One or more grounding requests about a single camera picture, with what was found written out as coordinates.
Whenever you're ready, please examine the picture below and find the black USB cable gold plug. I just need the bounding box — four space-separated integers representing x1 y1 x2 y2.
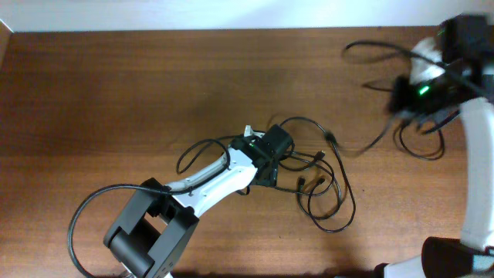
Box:
273 117 357 234

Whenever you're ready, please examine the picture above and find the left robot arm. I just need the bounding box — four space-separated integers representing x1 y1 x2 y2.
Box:
103 124 293 278

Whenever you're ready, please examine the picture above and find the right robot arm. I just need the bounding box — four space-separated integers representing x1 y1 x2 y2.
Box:
375 14 493 277

